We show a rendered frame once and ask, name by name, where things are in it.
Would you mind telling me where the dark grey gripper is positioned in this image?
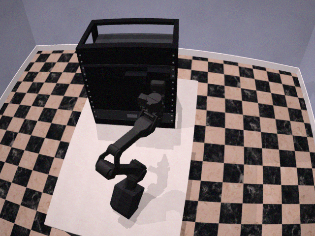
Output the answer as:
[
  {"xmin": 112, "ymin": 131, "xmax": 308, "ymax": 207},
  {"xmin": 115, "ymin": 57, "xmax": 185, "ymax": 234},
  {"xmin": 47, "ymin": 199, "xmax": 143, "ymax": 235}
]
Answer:
[{"xmin": 151, "ymin": 80, "xmax": 165, "ymax": 113}]

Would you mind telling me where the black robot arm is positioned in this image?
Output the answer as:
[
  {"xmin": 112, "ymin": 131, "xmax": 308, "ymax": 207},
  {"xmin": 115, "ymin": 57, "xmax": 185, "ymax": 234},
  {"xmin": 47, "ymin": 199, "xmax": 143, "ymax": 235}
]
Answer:
[{"xmin": 95, "ymin": 93, "xmax": 163, "ymax": 192}]

